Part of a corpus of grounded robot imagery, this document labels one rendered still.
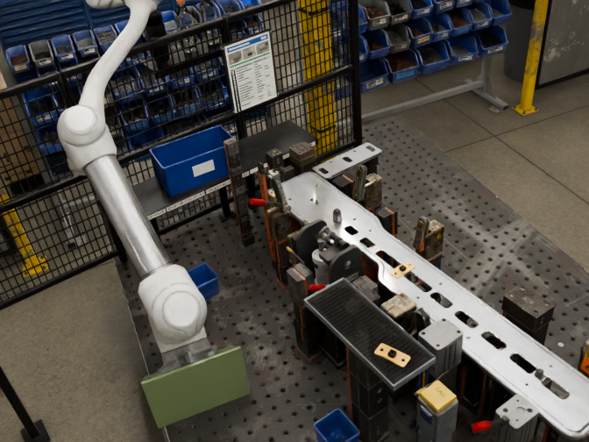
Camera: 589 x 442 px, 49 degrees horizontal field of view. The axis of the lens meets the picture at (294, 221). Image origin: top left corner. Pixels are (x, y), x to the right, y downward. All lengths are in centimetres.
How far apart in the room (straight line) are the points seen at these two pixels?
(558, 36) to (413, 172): 217
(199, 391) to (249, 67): 128
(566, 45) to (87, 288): 357
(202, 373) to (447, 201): 137
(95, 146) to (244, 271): 90
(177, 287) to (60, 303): 199
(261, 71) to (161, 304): 120
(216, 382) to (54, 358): 156
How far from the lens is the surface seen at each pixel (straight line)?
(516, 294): 201
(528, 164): 443
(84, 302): 373
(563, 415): 179
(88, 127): 194
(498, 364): 186
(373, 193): 242
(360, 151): 264
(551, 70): 503
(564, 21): 492
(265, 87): 272
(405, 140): 327
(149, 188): 255
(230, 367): 205
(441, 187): 297
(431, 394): 157
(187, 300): 183
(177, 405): 211
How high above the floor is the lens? 242
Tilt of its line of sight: 38 degrees down
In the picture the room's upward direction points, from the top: 7 degrees counter-clockwise
